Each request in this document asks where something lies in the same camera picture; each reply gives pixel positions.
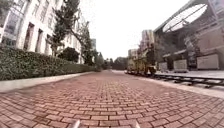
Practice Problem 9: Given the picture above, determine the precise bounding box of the red brick path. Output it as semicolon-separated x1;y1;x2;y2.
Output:
0;69;224;128

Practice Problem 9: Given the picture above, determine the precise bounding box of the tall building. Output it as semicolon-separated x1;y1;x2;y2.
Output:
140;29;155;51

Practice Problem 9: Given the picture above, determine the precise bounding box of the round dark bush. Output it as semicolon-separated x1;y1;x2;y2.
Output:
57;46;81;64

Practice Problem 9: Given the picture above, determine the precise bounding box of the conifer tree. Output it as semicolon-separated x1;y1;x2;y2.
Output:
46;0;96;66

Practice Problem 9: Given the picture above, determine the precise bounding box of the pale stone kerb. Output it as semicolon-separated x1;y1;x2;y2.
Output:
0;70;98;94

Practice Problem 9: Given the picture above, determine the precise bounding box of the green hedge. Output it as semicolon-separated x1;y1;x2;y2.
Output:
0;44;101;82

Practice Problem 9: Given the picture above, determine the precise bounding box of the large building with curved roof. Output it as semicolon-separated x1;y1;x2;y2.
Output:
153;0;224;72

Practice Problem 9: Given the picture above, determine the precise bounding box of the pale stone building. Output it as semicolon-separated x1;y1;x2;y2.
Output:
0;0;98;64

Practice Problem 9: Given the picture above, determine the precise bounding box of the rail track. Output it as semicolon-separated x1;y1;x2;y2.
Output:
124;70;224;89

